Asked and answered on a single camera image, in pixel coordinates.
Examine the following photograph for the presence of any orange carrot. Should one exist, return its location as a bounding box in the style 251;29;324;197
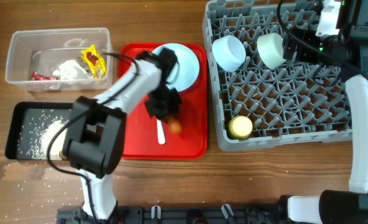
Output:
167;115;182;134

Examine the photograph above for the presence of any green bowl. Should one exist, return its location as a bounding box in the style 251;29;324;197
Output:
257;33;286;70

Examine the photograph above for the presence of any white plastic spoon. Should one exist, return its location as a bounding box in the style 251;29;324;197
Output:
157;119;166;145

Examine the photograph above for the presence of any light blue plate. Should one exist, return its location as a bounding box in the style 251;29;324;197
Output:
152;43;200;92

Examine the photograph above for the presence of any light blue bowl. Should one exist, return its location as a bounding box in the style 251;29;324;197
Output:
211;35;246;72

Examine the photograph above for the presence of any yellow cup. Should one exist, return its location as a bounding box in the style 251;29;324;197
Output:
228;115;253;139

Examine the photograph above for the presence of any yellow snack wrapper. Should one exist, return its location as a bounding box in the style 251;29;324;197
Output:
81;44;106;78

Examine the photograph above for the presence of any white napkin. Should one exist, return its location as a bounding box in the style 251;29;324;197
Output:
52;60;93;80

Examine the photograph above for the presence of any brown mushroom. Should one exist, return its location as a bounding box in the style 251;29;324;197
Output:
59;151;67;159

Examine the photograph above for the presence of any white rice pile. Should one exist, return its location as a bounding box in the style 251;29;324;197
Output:
17;109;69;160

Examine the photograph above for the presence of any red snack wrapper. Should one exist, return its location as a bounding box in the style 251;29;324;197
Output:
29;72;60;81

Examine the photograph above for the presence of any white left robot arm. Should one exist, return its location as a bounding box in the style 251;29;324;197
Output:
62;48;182;223

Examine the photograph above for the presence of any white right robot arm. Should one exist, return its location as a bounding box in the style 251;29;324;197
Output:
277;1;368;223

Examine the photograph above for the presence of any grey dishwasher rack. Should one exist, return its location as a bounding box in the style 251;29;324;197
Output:
202;1;352;152

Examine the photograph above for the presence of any black waste tray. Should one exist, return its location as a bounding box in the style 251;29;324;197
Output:
5;101;72;160

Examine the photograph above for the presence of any red serving tray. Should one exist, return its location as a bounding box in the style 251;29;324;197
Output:
122;43;208;160

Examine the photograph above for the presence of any clear plastic bin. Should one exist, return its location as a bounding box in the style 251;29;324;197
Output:
5;27;114;91

